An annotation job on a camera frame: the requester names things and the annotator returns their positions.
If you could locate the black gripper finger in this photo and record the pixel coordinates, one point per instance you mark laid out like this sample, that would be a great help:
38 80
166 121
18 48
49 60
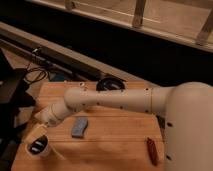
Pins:
35 150
39 144

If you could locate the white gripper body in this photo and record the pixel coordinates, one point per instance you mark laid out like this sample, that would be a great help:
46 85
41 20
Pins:
35 132

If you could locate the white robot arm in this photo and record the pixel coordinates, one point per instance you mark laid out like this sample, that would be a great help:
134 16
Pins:
186 108

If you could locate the blue eraser block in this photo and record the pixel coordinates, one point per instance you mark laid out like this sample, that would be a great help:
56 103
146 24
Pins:
79 127

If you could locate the black equipment stand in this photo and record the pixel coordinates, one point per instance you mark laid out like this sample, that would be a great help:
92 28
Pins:
13 96

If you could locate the black round bowl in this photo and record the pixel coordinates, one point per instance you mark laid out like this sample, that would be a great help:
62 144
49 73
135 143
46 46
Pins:
109 84

